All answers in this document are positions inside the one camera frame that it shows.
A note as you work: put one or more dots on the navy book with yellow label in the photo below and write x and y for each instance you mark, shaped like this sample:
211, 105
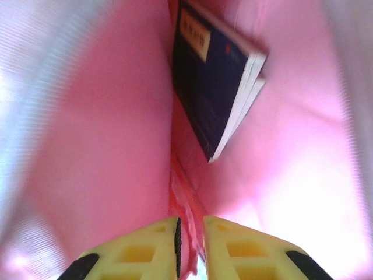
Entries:
209, 87

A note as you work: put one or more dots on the pink school backpack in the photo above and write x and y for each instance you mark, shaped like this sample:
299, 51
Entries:
102, 131

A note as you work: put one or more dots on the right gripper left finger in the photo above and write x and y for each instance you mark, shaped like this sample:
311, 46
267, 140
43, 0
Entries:
137, 256

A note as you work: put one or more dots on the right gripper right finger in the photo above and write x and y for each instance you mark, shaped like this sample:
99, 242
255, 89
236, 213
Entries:
250, 253

